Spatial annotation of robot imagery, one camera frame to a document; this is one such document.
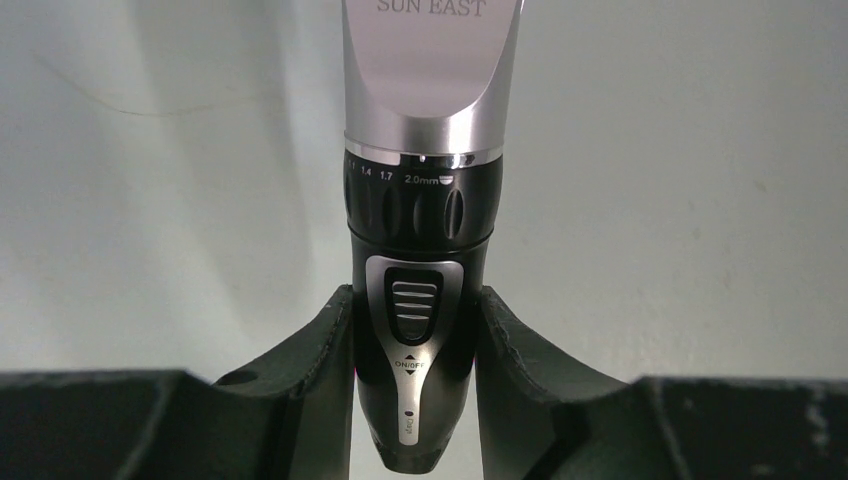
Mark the silver black hair clipper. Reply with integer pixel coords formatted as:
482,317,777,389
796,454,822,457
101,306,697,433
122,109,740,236
342,1,523,475

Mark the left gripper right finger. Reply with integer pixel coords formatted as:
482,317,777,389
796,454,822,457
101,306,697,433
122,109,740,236
475,288,847,479

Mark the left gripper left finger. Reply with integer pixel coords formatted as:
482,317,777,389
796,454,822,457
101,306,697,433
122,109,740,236
1,285,353,479

